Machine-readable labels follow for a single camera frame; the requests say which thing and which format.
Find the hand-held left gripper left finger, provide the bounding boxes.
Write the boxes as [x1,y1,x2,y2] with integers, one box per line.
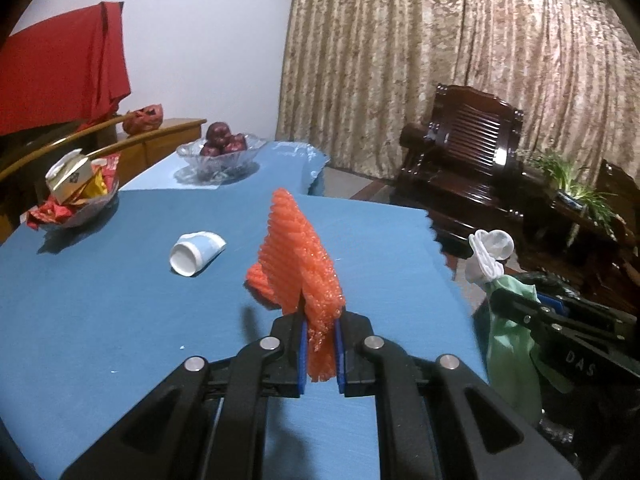
[60,310,307,480]

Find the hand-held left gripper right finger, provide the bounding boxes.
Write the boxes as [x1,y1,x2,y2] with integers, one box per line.
[336,310,583,480]

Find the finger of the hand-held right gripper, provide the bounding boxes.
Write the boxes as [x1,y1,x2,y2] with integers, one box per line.
[540,296,640,336]
[489,287,557,333]

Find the black trash bag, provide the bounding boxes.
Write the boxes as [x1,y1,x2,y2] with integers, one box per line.
[471,270,640,480]

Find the green rubber glove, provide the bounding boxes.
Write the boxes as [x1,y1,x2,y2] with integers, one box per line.
[484,275,574,427]

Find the white soft item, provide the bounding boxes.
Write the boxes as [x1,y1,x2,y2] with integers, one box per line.
[465,229,515,287]

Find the orange foam fruit net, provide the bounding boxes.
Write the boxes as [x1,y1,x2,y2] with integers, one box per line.
[244,187,347,384]

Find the dark wooden side table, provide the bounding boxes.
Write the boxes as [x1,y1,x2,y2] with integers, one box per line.
[514,180,640,303]

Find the dark wooden chair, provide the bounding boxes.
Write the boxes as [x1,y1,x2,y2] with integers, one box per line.
[595,159,640,247]

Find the green potted plant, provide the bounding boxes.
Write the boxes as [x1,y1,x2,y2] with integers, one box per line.
[529,149,619,235]

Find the white paper cup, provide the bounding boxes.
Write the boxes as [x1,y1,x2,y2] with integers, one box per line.
[169,231,227,277]

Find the dark wooden armchair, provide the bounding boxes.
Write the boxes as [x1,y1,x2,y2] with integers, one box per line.
[397,84,527,223]

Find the glass fruit bowl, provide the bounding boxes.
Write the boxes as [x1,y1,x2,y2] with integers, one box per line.
[176,132,267,182]

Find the wooden sideboard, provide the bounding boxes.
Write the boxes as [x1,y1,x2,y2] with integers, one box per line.
[115,119,207,187]

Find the glass snack bowl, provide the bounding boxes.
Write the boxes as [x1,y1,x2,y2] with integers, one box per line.
[37,187,121,232]

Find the red snack packet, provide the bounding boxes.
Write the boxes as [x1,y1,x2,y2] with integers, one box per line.
[26,199,77,232]
[94,152,122,187]

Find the yellow snack packet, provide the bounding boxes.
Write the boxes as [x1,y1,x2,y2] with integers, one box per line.
[81,167,109,197]

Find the red plastic bag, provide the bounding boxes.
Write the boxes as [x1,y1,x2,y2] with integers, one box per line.
[122,104,165,136]

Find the patterned beige curtain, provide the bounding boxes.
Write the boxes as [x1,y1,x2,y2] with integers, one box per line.
[275,0,640,211]

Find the white and gold carton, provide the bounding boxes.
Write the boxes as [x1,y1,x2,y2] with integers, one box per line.
[45,148,97,206]

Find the red cloth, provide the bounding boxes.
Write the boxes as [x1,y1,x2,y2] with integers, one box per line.
[0,2,132,136]

